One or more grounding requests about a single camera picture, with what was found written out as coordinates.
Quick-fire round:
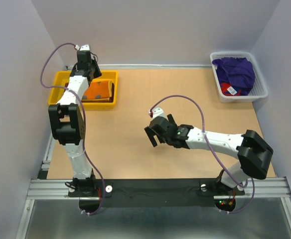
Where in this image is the orange towel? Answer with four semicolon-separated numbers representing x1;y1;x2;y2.
82;79;113;102

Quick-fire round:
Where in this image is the brown towel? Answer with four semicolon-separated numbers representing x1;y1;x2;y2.
64;82;116;103

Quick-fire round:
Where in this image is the yellow plastic tray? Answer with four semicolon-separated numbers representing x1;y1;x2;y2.
48;70;119;111

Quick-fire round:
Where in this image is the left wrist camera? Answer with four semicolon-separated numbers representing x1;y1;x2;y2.
74;44;91;52

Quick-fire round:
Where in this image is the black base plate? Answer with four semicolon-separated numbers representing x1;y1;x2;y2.
65;178;245;213

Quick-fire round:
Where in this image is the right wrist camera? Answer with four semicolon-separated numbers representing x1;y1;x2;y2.
148;106;166;119

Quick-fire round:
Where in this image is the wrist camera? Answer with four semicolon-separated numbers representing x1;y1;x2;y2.
148;106;166;119
74;44;91;52

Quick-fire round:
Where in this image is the red blue towel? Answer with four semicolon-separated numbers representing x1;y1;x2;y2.
220;82;241;96

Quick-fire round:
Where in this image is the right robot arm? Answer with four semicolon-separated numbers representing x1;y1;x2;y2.
145;115;274;194

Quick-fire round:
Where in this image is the aluminium frame rail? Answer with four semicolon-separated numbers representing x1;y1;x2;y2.
26;177;291;200

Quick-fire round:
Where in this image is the purple towel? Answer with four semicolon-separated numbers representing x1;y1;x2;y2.
212;57;256;96

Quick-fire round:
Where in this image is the white plastic basket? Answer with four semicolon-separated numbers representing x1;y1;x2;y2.
210;51;268;103

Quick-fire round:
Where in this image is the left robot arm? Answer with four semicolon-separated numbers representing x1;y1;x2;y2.
48;45;101;197

